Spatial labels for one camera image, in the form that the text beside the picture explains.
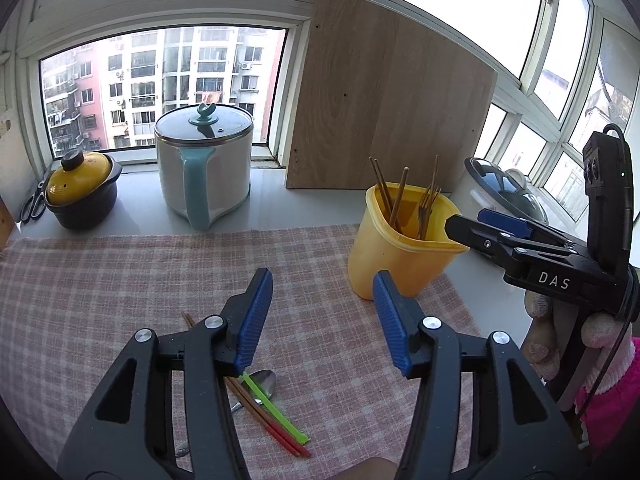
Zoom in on red wooden chopstick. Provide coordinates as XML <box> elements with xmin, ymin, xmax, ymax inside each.
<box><xmin>418</xmin><ymin>155</ymin><xmax>439</xmax><ymax>240</ymax></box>
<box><xmin>180</xmin><ymin>311</ymin><xmax>313</xmax><ymax>460</ymax></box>

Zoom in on green plastic knife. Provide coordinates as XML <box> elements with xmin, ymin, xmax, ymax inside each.
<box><xmin>242</xmin><ymin>370</ymin><xmax>310</xmax><ymax>445</ymax></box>

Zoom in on pink sleeve forearm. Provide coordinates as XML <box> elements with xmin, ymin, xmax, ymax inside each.
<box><xmin>580</xmin><ymin>337</ymin><xmax>639</xmax><ymax>458</ymax></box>

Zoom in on right gloved hand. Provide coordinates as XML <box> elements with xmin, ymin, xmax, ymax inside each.
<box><xmin>522</xmin><ymin>292</ymin><xmax>633</xmax><ymax>405</ymax></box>

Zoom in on left hand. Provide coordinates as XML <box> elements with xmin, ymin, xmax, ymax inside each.
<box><xmin>330</xmin><ymin>457</ymin><xmax>397</xmax><ymax>480</ymax></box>

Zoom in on floral white rice cooker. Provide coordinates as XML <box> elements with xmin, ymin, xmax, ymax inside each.
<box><xmin>451</xmin><ymin>155</ymin><xmax>591</xmax><ymax>241</ymax></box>

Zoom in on yellow plastic utensil cup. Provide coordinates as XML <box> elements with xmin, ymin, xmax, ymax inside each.
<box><xmin>347</xmin><ymin>185</ymin><xmax>466</xmax><ymax>300</ymax></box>

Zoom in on pink plaid tablecloth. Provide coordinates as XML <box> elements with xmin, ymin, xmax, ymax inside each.
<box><xmin>0</xmin><ymin>222</ymin><xmax>484</xmax><ymax>480</ymax></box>

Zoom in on light oak laminate board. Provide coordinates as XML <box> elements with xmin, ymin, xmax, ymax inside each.
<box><xmin>286</xmin><ymin>0</ymin><xmax>497</xmax><ymax>192</ymax></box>

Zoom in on black pot yellow lid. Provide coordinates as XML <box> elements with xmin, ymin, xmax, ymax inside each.
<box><xmin>43</xmin><ymin>148</ymin><xmax>122</xmax><ymax>231</ymax></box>

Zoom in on white teal electric pot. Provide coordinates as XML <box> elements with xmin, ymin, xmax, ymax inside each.
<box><xmin>154</xmin><ymin>103</ymin><xmax>254</xmax><ymax>231</ymax></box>

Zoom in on black camera box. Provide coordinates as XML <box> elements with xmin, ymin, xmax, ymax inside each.
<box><xmin>582</xmin><ymin>124</ymin><xmax>634</xmax><ymax>278</ymax></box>

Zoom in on black handled scissors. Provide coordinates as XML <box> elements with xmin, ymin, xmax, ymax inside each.
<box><xmin>20</xmin><ymin>180</ymin><xmax>46</xmax><ymax>223</ymax></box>

